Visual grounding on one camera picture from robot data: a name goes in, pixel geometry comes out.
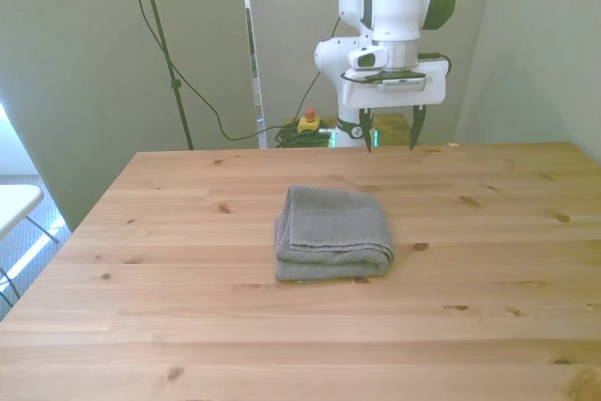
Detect white vertical panel strip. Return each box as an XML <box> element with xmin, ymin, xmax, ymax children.
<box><xmin>239</xmin><ymin>0</ymin><xmax>270</xmax><ymax>149</ymax></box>

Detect yellow emergency stop button box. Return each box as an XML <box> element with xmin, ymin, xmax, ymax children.
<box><xmin>296</xmin><ymin>108</ymin><xmax>323</xmax><ymax>135</ymax></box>

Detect black camera stand pole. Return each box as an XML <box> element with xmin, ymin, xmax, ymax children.
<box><xmin>132</xmin><ymin>0</ymin><xmax>195</xmax><ymax>151</ymax></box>

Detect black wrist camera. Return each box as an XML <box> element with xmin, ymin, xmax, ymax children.
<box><xmin>347</xmin><ymin>69</ymin><xmax>431</xmax><ymax>91</ymax></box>

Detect grey towel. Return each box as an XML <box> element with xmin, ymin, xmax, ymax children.
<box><xmin>273</xmin><ymin>184</ymin><xmax>395</xmax><ymax>285</ymax></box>

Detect black stand cable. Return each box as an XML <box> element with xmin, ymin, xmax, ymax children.
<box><xmin>118</xmin><ymin>0</ymin><xmax>285</xmax><ymax>142</ymax></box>

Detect white folding table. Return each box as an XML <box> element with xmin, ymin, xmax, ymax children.
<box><xmin>0</xmin><ymin>183</ymin><xmax>61</xmax><ymax>246</ymax></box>

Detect green coiled cable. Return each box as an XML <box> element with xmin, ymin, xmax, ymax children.
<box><xmin>273</xmin><ymin>125</ymin><xmax>337</xmax><ymax>149</ymax></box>

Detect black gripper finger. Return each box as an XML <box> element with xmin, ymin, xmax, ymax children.
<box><xmin>359</xmin><ymin>108</ymin><xmax>375</xmax><ymax>155</ymax></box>
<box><xmin>408</xmin><ymin>104</ymin><xmax>428</xmax><ymax>152</ymax></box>

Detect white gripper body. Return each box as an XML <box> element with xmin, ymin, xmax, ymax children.
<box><xmin>341</xmin><ymin>58</ymin><xmax>448</xmax><ymax>110</ymax></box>

